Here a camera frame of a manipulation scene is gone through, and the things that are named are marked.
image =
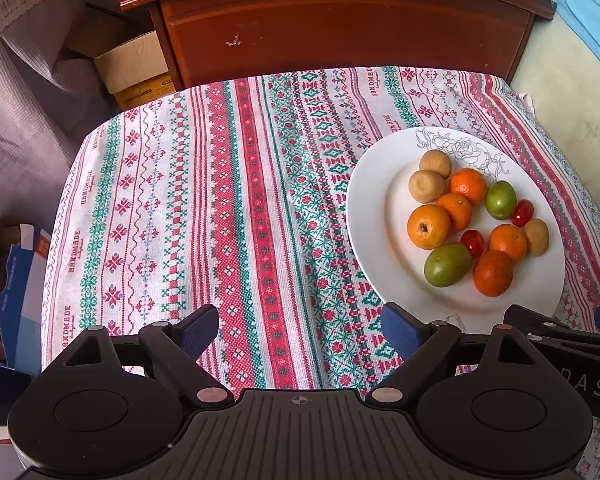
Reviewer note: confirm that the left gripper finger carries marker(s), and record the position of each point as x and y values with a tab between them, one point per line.
169	353
430	353

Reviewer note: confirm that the green lime fruit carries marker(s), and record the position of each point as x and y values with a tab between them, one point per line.
448	264

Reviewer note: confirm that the orange mandarin front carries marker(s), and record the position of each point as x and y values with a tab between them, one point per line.
493	273

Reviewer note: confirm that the brown kiwi fruit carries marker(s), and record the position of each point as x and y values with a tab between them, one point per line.
426	186
438	162
538	237

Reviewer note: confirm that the red cherry tomato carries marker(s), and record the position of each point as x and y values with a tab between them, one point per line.
522	214
474	242

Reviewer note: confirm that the large orange mandarin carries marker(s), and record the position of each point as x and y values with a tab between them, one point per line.
509	239

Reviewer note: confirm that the small green lime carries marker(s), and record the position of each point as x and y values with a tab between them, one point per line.
501	200

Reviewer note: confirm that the small orange mandarin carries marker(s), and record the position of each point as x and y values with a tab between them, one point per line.
469	183

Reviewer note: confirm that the blue white carton box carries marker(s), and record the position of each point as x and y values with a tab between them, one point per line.
21	300

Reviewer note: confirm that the patterned red green tablecloth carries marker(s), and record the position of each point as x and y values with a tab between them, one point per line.
233	193

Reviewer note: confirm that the grey checkered cloth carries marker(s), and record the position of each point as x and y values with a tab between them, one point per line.
50	100

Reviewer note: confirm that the cardboard box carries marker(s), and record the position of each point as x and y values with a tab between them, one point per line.
130	63

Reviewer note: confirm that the brown wooden cabinet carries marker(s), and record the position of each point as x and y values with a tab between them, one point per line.
214	40

